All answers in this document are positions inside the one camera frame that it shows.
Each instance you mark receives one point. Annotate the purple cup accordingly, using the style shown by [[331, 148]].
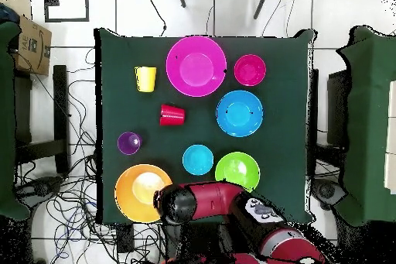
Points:
[[129, 143]]

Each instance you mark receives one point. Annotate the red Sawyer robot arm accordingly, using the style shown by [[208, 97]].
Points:
[[216, 199]]

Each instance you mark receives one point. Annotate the red cup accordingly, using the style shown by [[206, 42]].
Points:
[[171, 115]]

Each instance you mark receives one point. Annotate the black power adapter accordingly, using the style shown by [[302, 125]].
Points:
[[125, 240]]

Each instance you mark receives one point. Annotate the black pedestal leg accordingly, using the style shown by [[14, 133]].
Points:
[[40, 187], [328, 192]]

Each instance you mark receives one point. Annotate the large orange bowl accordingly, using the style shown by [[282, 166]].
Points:
[[136, 192]]

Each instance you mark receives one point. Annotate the small light blue bowl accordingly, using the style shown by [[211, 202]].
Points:
[[198, 160]]

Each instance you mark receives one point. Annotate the large blue bowl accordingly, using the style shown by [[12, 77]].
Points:
[[239, 113]]

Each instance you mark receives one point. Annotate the yellow cup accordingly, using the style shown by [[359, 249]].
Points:
[[145, 79]]

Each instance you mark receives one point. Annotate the small crimson bowl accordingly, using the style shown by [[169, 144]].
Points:
[[250, 70]]

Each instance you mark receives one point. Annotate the black stool frame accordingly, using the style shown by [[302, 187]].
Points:
[[60, 106]]

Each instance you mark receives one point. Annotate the large pink bowl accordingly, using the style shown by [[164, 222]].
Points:
[[196, 66]]

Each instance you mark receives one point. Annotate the cardboard box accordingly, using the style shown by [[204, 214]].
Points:
[[34, 50]]

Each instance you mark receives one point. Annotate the green clothed side table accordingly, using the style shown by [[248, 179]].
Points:
[[6, 121], [368, 90]]

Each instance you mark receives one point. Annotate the green bowl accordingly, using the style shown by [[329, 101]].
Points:
[[237, 168]]

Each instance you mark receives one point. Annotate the dark green tablecloth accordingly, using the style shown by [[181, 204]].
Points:
[[284, 158]]

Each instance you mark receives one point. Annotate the black chair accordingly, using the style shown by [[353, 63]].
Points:
[[337, 106]]

